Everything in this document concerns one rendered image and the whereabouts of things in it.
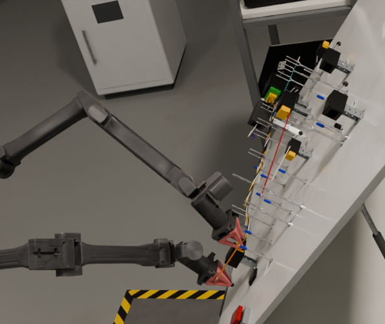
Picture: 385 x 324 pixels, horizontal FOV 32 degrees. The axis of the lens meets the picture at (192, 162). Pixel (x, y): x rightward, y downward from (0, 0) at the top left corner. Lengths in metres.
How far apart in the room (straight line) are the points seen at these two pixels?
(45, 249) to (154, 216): 2.47
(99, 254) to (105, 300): 1.94
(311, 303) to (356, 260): 0.24
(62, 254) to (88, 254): 0.08
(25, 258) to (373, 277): 1.18
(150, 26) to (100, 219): 1.64
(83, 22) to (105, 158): 1.11
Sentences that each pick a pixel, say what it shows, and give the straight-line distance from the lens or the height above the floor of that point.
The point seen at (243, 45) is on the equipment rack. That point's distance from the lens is 2.66.
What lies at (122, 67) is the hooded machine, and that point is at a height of 0.29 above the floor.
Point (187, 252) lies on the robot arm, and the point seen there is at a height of 1.21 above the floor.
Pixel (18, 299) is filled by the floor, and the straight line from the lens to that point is 4.00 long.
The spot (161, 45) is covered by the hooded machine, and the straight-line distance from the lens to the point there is 5.21.
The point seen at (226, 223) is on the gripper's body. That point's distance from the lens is 1.93.
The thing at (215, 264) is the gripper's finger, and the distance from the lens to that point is 2.04.
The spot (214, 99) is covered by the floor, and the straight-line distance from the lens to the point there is 5.10.
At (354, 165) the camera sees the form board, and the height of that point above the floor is 1.55.
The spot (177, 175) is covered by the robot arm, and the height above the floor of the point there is 1.39.
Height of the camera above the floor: 2.48
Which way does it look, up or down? 34 degrees down
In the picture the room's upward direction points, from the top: 18 degrees counter-clockwise
